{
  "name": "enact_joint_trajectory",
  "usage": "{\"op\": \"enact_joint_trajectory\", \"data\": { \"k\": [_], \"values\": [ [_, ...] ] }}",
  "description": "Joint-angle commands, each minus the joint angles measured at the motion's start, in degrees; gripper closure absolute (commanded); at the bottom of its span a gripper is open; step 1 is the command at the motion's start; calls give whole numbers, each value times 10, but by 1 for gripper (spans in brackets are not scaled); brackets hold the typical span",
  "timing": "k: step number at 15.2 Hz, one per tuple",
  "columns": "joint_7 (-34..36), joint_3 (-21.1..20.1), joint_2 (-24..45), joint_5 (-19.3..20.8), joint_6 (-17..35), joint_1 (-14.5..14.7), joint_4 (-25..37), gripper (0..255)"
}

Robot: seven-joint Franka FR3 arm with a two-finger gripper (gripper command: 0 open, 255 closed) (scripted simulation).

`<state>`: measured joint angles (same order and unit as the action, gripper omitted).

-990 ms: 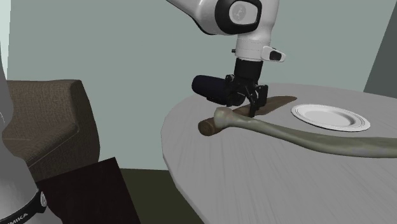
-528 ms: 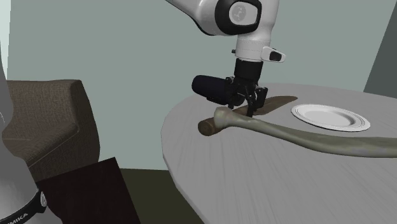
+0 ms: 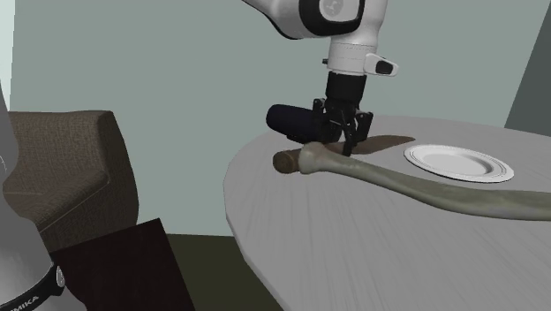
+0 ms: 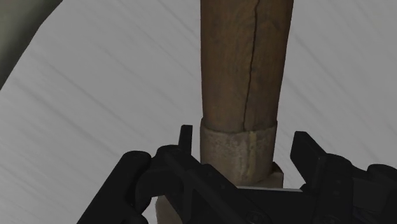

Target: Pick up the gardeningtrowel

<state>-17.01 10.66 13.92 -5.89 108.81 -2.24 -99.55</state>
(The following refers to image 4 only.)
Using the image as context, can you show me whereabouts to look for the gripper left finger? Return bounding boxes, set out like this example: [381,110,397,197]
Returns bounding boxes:
[76,124,271,224]

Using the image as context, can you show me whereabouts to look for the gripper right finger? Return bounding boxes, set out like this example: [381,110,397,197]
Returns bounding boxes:
[289,130,397,224]

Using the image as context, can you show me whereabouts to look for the brown wooden handle tool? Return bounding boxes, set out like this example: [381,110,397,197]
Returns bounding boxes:
[155,0,295,224]

